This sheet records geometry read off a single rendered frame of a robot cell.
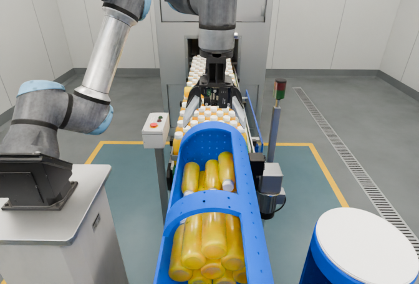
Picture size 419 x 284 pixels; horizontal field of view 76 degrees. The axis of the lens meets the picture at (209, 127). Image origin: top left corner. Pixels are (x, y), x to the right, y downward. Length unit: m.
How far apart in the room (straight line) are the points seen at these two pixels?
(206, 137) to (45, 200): 0.59
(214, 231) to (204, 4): 0.53
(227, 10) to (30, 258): 0.84
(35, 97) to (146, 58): 4.73
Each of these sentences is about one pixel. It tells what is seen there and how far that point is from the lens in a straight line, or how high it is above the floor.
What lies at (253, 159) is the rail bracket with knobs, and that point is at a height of 1.00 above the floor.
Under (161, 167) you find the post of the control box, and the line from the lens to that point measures 1.52.
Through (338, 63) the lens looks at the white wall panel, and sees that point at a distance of 5.92.
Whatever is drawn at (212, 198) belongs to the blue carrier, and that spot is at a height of 1.23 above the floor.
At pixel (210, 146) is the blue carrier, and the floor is 1.11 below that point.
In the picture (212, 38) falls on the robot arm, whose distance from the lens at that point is 0.55.
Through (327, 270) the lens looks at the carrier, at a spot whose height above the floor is 0.99.
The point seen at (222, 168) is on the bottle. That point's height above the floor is 1.12.
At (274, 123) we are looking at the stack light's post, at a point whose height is 1.01.
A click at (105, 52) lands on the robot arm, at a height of 1.53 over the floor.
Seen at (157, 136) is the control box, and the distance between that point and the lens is 1.31.
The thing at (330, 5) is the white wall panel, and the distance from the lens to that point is 5.61.
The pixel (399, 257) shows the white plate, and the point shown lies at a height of 1.04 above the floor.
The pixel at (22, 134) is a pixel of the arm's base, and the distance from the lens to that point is 0.87.
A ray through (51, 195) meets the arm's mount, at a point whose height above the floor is 1.20.
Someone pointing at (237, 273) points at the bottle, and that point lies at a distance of 0.81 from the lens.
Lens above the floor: 1.74
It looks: 29 degrees down
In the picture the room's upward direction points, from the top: straight up
